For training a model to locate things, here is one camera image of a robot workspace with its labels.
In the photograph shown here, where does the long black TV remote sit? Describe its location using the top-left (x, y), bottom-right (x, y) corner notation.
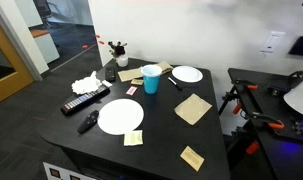
top-left (60, 84), bottom-right (111, 117)

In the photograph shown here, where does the orange handled black clamp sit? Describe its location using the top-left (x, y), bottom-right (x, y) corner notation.
top-left (247, 111), bottom-right (286, 131)
top-left (232, 102), bottom-right (244, 116)
top-left (231, 79), bottom-right (259, 91)
top-left (245, 140), bottom-right (261, 156)

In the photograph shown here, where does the wooden door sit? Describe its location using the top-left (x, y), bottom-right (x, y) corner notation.
top-left (0, 13), bottom-right (35, 108)

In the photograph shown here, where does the small black remote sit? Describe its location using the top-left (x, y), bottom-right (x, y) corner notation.
top-left (104, 66), bottom-right (117, 83)

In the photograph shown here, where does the black breadboard table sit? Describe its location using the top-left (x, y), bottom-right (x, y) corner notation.
top-left (227, 67), bottom-right (303, 180)

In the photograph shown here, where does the white wall plate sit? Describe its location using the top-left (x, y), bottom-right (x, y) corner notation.
top-left (259, 30), bottom-right (287, 56)

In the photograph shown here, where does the white cabinet wooden top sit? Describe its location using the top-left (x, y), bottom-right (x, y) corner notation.
top-left (29, 28), bottom-right (61, 65)

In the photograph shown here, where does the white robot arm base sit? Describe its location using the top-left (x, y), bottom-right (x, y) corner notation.
top-left (283, 74), bottom-right (303, 120)

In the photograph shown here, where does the pink packet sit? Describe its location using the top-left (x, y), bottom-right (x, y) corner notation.
top-left (125, 85), bottom-right (139, 97)

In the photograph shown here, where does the pale yellow packet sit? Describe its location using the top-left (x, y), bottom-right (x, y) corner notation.
top-left (123, 129), bottom-right (144, 147)

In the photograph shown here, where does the black office chair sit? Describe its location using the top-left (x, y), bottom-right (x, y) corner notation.
top-left (33, 0), bottom-right (55, 28)

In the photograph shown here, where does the large white paper plate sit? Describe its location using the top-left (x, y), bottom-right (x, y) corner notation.
top-left (97, 98), bottom-right (145, 136)

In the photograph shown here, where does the curved black remote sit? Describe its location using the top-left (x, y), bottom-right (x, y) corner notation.
top-left (76, 109), bottom-right (100, 135)

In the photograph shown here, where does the dark red flower bouquet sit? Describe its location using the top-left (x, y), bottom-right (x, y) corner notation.
top-left (107, 40), bottom-right (128, 60)

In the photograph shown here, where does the square brown paper napkin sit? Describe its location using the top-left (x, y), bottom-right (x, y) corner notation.
top-left (173, 93), bottom-right (213, 126)

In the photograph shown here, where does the white ribbed vase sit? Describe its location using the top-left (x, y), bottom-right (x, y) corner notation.
top-left (115, 54), bottom-right (129, 68)

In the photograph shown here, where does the crumpled white tissue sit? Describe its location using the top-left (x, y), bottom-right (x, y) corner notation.
top-left (70, 70), bottom-right (103, 96)

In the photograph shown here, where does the blue plastic cup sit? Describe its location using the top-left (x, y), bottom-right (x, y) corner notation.
top-left (140, 64), bottom-right (163, 95)

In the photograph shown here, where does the small white packet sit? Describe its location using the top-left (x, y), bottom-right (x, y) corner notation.
top-left (101, 79), bottom-right (114, 89)

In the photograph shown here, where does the flat brown paper napkin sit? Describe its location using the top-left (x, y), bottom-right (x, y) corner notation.
top-left (117, 66), bottom-right (144, 83)

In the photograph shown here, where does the black marker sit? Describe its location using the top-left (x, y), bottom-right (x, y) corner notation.
top-left (167, 76), bottom-right (183, 92)

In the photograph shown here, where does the white calibration marker board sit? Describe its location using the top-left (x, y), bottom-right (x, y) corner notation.
top-left (42, 161), bottom-right (92, 180)

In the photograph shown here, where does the small white paper plate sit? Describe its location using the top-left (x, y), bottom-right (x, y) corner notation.
top-left (171, 65), bottom-right (204, 84)

